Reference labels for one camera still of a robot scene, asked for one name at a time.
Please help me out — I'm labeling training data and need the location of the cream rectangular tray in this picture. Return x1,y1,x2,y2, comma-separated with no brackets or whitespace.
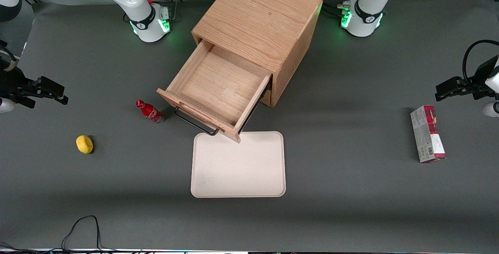
190,131,287,199

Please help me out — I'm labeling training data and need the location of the wooden drawer with long handle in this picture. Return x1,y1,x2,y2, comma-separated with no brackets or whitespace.
157,39,273,144

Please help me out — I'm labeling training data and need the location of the long black drawer handle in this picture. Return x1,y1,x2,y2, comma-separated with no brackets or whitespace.
174,107,220,136

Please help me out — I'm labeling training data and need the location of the black looped table cable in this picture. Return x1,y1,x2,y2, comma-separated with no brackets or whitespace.
0,215,141,254

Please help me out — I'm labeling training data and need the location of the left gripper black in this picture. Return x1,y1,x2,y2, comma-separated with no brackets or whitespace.
435,56,499,102

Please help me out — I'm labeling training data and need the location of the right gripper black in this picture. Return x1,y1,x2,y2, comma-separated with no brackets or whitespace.
0,68,69,109

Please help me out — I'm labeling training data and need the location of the yellow lemon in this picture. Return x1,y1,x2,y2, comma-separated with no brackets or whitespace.
76,135,94,154

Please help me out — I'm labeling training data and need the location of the grey and red carton box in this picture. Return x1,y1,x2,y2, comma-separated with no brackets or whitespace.
410,105,446,163

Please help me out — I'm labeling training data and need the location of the wooden drawer cabinet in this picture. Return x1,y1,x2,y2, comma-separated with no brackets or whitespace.
191,0,324,108

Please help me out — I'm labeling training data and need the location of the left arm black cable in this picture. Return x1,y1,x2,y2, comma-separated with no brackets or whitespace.
462,39,499,87

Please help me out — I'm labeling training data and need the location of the red cola bottle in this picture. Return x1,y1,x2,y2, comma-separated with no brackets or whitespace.
135,99,165,124

